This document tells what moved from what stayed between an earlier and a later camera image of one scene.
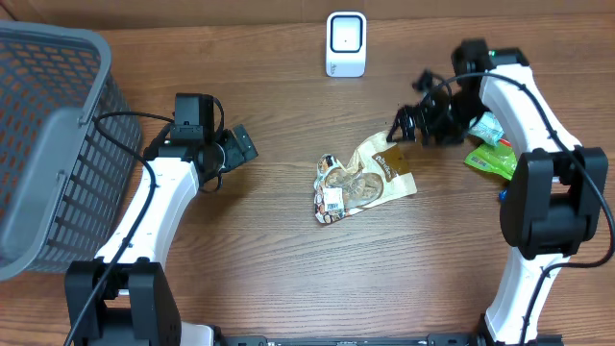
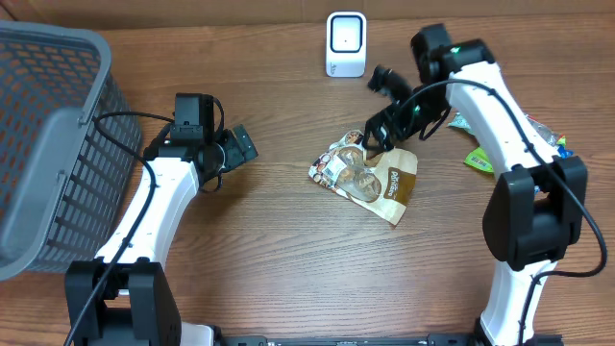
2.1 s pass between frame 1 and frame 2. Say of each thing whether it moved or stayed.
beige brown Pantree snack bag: moved
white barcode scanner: stayed
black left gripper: stayed
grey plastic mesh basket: stayed
